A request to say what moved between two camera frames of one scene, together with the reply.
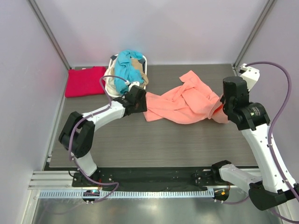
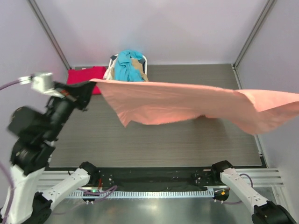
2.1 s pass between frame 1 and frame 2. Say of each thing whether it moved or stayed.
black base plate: stayed
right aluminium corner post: stayed
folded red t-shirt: stayed
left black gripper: moved
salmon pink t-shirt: moved
